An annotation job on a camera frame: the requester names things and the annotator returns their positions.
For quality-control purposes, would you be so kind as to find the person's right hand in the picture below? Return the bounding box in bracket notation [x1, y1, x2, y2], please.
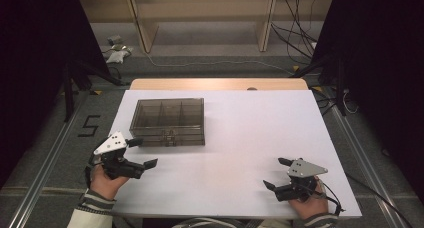
[287, 180, 330, 220]

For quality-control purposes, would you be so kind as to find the bundle of black cables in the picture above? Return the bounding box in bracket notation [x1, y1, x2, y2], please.
[270, 0, 318, 66]

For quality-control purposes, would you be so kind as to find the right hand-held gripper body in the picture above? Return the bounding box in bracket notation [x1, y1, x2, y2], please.
[273, 157, 329, 203]

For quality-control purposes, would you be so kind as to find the left hand-held gripper black cable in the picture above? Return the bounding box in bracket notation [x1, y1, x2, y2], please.
[84, 152, 103, 190]

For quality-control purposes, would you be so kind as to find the wooden table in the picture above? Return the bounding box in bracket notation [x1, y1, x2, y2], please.
[129, 77, 309, 91]

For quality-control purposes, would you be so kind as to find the smoky transparent drawer box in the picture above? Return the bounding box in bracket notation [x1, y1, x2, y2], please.
[129, 97, 206, 148]

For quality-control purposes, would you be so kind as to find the thin white looped cable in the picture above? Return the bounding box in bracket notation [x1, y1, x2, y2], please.
[341, 88, 360, 115]

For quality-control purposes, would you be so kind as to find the aluminium floor rail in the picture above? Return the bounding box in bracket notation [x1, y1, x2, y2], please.
[7, 90, 92, 228]
[328, 104, 403, 228]

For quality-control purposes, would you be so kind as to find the person's light clothing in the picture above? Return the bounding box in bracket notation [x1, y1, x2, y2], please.
[171, 217, 301, 228]

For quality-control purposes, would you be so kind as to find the white cloth bag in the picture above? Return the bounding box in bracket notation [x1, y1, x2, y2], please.
[105, 47, 134, 64]

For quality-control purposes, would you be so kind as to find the right hand-held gripper black cable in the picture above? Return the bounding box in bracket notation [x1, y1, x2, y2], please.
[317, 177, 347, 218]

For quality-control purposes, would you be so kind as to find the long black cable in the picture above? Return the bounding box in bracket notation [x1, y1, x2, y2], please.
[344, 172, 414, 228]

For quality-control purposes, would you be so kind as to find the person's left hand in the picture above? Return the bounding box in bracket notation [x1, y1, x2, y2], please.
[88, 163, 130, 201]

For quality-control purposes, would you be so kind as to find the hand-held gripper black cable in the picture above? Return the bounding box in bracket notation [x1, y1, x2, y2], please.
[317, 177, 347, 218]
[84, 152, 103, 190]

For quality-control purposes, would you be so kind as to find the white board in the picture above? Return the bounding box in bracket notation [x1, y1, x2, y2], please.
[109, 89, 363, 220]

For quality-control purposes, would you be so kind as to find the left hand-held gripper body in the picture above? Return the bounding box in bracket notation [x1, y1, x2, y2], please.
[92, 131, 147, 181]

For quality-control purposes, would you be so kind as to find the black metal stand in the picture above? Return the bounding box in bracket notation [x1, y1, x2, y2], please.
[289, 53, 348, 117]
[61, 58, 130, 123]

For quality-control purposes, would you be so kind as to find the black curtain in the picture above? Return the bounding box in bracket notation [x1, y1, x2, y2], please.
[310, 0, 424, 206]
[0, 0, 112, 189]

